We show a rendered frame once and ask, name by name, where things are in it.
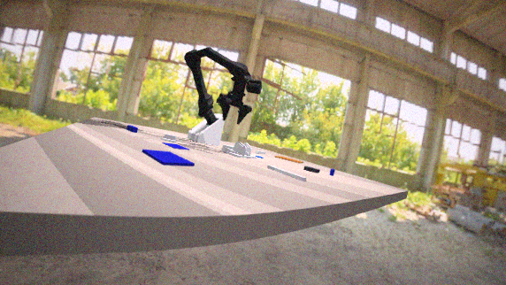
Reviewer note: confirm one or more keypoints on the blue rectangular bar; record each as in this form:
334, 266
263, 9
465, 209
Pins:
132, 128

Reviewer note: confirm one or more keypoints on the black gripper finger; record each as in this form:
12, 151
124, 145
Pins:
225, 108
241, 115

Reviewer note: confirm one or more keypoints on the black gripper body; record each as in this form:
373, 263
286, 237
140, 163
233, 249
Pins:
235, 100

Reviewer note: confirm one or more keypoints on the white flat bar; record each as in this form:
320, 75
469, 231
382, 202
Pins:
294, 175

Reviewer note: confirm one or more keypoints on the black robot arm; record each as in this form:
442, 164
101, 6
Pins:
238, 70

